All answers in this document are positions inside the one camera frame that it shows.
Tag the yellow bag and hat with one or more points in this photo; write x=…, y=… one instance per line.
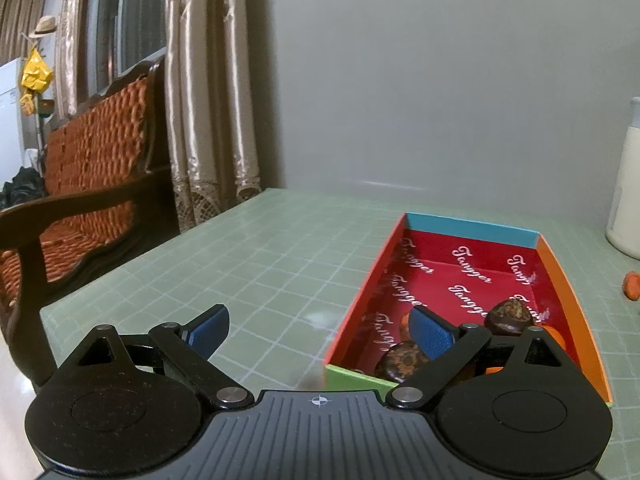
x=36, y=72

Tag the straw hat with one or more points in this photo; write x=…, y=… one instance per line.
x=44, y=26

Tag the black cloth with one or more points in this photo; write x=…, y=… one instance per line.
x=22, y=187

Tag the milk bottle with grey lid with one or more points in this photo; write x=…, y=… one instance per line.
x=627, y=195

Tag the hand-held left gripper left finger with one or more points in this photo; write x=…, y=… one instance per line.
x=210, y=331

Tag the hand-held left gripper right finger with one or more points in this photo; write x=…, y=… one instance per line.
x=430, y=334

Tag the white refrigerator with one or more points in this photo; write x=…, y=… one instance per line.
x=10, y=125

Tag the green gridded table mat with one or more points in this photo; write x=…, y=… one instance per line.
x=250, y=260

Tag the window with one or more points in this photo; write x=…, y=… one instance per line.
x=135, y=10

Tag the red cardboard box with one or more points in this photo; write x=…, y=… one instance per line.
x=475, y=270

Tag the dark brown wrinkled fruit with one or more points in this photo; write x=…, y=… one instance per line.
x=402, y=360
x=510, y=316

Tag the beige satin curtain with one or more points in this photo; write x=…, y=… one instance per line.
x=70, y=35
x=215, y=85

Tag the wooden sofa with orange cushions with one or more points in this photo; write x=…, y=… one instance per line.
x=95, y=160

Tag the red-orange fruit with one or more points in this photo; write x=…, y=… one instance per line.
x=633, y=285

